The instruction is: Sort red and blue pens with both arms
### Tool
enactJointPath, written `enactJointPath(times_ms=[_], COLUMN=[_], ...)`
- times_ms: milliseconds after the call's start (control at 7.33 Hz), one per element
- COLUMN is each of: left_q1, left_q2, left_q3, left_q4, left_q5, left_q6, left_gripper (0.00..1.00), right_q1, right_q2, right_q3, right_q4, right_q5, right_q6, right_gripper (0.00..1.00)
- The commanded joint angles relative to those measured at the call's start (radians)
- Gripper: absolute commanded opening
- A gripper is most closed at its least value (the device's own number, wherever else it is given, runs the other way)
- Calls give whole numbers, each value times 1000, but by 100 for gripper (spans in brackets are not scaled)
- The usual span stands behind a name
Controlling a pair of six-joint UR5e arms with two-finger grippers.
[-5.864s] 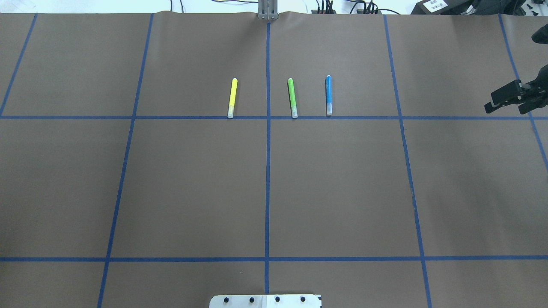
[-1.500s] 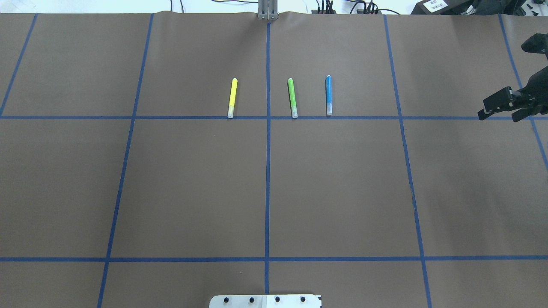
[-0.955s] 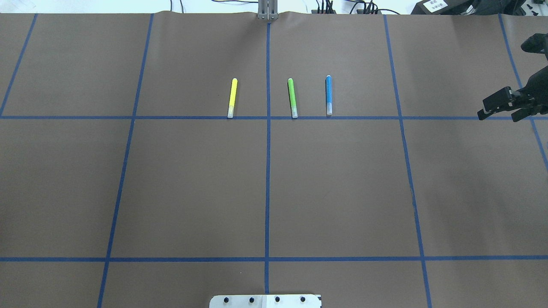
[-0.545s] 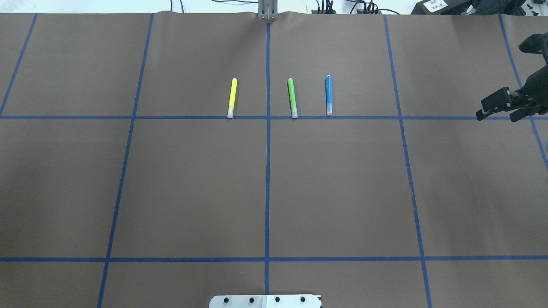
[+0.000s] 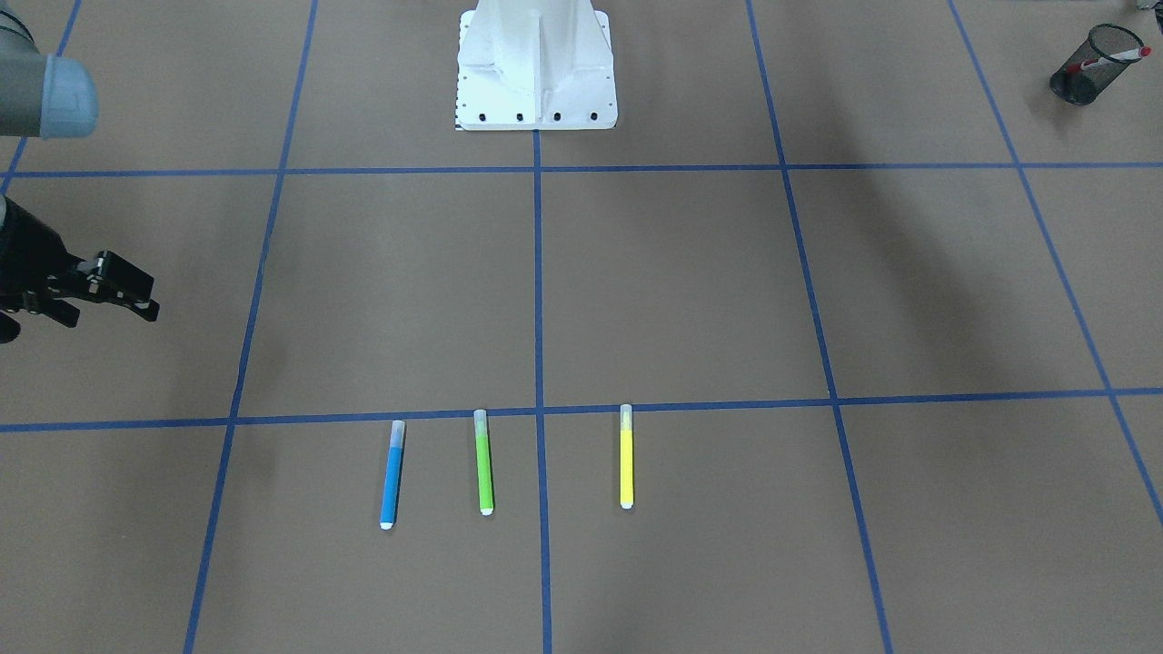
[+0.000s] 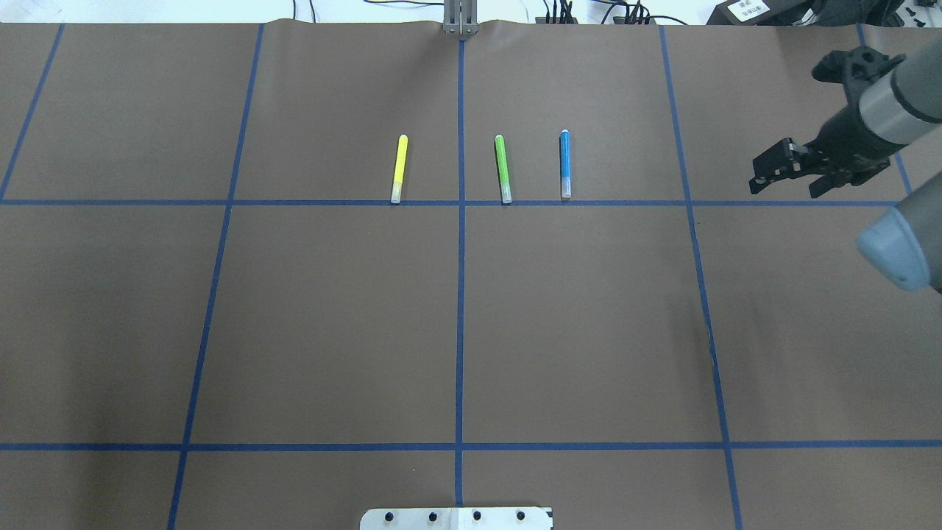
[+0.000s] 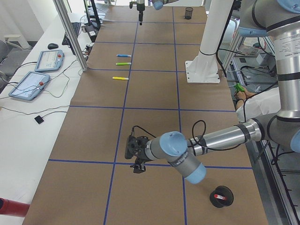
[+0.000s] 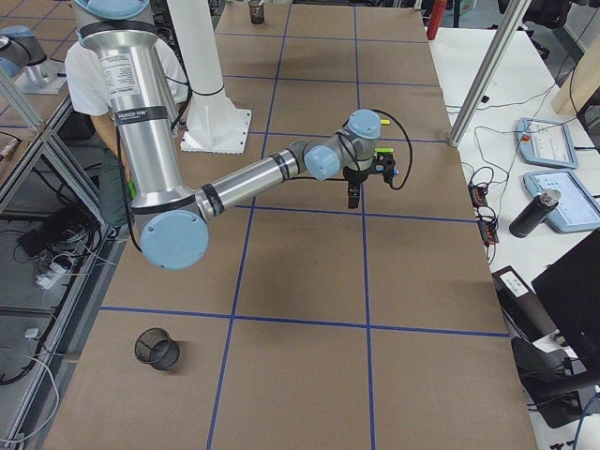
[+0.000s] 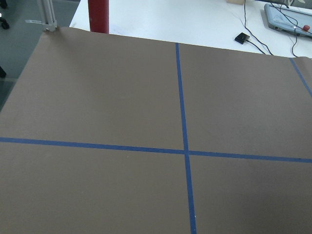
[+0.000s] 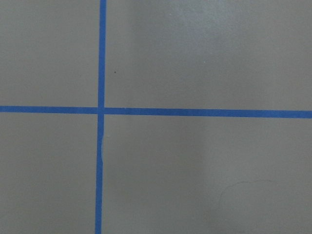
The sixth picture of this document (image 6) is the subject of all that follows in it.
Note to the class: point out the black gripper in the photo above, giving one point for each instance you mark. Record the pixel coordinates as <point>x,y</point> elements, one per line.
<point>846,135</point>

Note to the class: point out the blue marker pen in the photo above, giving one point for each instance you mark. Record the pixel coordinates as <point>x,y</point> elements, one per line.
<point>565,160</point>

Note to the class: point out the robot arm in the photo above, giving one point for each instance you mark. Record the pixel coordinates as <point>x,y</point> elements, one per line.
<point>891,102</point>

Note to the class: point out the green marker pen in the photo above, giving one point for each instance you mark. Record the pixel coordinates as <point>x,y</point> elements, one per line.
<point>501,156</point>

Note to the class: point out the yellow marker pen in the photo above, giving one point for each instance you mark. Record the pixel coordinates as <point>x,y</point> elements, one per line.
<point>398,179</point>

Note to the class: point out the brown paper table cover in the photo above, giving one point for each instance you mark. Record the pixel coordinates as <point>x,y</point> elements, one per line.
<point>214,318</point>

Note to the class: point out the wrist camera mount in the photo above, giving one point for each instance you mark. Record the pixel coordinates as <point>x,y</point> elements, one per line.
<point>855,70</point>

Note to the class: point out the aluminium frame post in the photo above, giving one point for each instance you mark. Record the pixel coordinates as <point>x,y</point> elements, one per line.
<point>460,18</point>

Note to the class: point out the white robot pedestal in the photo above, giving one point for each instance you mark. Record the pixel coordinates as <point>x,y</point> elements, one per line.
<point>526,517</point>

